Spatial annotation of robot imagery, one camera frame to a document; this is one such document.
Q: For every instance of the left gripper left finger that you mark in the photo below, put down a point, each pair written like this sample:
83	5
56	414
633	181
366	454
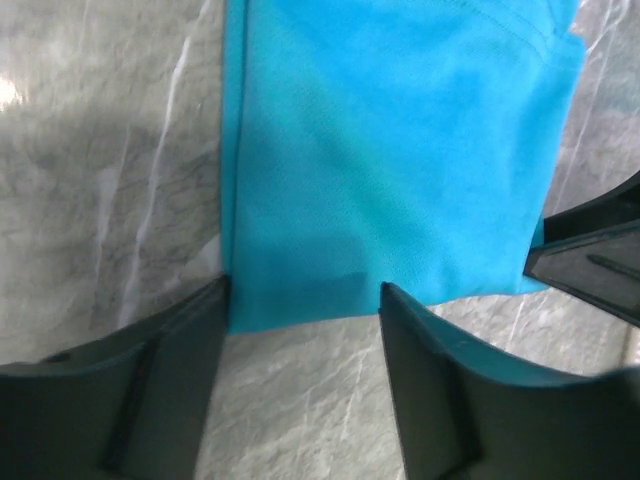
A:
132	405

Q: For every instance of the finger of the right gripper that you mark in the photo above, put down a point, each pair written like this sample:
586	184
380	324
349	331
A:
591	261
617	206

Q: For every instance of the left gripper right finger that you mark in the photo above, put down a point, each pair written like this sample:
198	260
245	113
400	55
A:
467	410

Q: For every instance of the teal t-shirt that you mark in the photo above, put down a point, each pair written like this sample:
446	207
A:
410	142

